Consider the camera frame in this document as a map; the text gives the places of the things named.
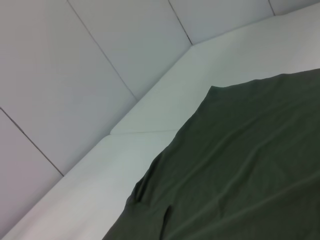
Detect dark green FREE t-shirt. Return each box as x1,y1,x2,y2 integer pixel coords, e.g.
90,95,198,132
101,68,320,240

